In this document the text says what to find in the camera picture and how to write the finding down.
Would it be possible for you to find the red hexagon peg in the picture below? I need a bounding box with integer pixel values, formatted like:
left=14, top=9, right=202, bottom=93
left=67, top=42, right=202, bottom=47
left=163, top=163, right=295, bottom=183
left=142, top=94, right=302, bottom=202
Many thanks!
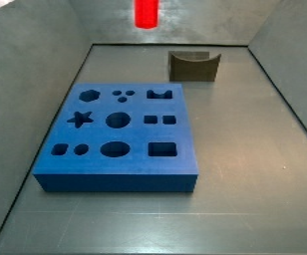
left=134, top=0, right=158, bottom=29

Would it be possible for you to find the blue shape sorting board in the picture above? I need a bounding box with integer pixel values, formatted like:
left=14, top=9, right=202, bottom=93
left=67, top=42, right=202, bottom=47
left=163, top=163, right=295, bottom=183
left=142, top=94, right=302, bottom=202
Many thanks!
left=32, top=84, right=198, bottom=192

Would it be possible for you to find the black curved peg holder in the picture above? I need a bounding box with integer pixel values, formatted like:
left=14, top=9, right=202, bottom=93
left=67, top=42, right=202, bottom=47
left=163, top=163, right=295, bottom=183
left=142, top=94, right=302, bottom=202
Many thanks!
left=167, top=51, right=220, bottom=82

